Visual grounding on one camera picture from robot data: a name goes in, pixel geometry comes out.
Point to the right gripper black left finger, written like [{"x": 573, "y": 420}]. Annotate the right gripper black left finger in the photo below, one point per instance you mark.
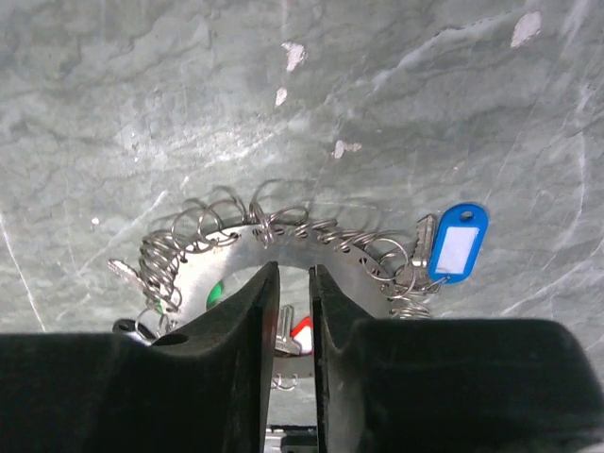
[{"x": 203, "y": 388}]

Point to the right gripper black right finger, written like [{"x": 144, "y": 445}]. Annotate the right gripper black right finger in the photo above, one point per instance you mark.
[{"x": 452, "y": 385}]

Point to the round metal keyring disc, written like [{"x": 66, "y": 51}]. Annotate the round metal keyring disc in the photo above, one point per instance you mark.
[{"x": 188, "y": 253}]

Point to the blue key tag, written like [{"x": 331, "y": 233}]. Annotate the blue key tag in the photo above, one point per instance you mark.
[{"x": 457, "y": 242}]

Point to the green key tag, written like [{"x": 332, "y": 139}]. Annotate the green key tag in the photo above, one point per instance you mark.
[{"x": 214, "y": 295}]

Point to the red key tag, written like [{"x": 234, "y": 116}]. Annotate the red key tag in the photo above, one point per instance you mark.
[{"x": 301, "y": 334}]

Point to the black key tag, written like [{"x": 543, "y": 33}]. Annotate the black key tag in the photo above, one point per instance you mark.
[{"x": 135, "y": 331}]

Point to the silver key left side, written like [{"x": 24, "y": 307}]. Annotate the silver key left side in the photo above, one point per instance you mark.
[{"x": 126, "y": 272}]

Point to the silver key by blue tag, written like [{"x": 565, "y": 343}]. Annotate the silver key by blue tag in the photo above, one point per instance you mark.
[{"x": 425, "y": 234}]

